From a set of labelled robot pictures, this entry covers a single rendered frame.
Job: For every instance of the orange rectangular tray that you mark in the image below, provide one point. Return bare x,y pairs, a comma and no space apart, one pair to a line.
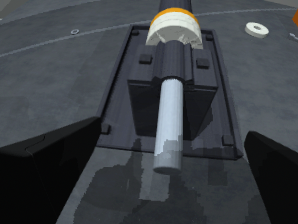
295,18

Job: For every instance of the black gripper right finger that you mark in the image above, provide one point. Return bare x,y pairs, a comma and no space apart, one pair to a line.
275,168

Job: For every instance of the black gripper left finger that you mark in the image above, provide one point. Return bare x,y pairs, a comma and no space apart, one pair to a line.
37,175

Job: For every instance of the silver metal shaft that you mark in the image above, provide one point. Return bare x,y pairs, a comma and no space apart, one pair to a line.
169,151

